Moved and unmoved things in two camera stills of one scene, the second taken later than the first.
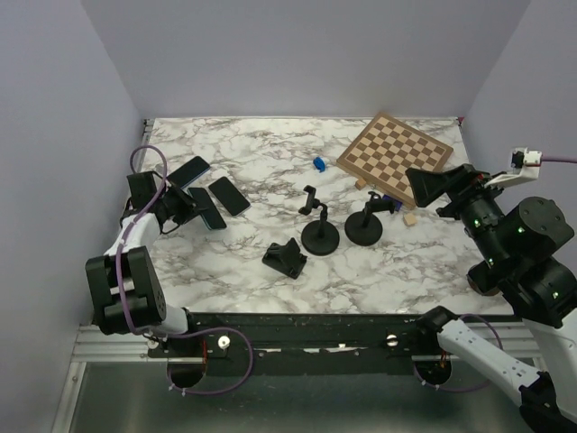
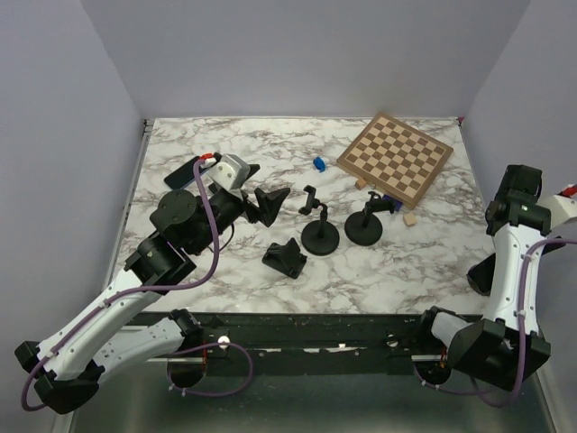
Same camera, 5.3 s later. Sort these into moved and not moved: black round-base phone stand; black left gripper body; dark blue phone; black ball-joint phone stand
Moved: black left gripper body
Not moved: black round-base phone stand; dark blue phone; black ball-joint phone stand
